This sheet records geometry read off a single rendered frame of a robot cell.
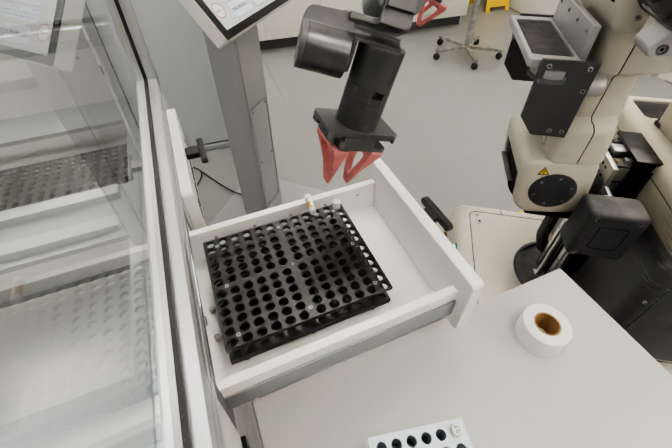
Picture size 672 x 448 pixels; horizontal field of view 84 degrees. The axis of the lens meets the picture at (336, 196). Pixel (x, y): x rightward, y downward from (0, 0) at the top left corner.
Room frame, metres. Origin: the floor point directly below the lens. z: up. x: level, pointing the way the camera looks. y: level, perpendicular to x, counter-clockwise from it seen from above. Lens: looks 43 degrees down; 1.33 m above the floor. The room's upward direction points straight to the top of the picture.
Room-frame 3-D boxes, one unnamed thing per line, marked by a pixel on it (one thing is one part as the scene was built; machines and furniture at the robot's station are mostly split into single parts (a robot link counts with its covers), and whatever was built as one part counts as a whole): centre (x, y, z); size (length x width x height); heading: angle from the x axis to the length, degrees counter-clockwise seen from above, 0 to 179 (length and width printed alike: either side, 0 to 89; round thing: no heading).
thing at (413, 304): (0.31, 0.07, 0.86); 0.40 x 0.26 x 0.06; 113
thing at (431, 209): (0.40, -0.15, 0.91); 0.07 x 0.04 x 0.01; 23
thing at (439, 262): (0.39, -0.12, 0.87); 0.29 x 0.02 x 0.11; 23
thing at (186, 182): (0.56, 0.29, 0.87); 0.29 x 0.02 x 0.11; 23
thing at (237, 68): (1.26, 0.30, 0.51); 0.50 x 0.45 x 1.02; 70
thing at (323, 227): (0.31, 0.06, 0.87); 0.22 x 0.18 x 0.06; 113
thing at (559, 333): (0.27, -0.32, 0.78); 0.07 x 0.07 x 0.04
